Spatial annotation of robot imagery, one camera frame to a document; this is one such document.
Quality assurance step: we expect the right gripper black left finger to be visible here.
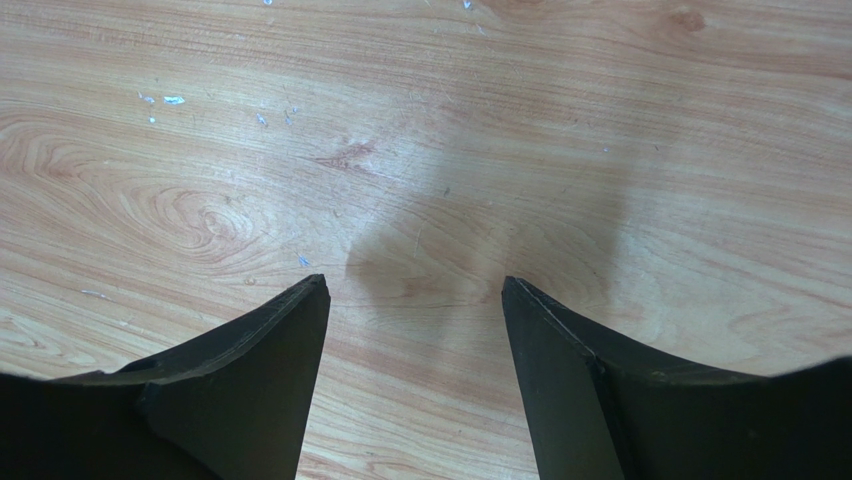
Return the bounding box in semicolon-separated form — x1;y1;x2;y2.
1;274;330;479

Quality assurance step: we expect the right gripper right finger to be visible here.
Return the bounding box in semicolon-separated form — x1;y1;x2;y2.
502;277;851;479

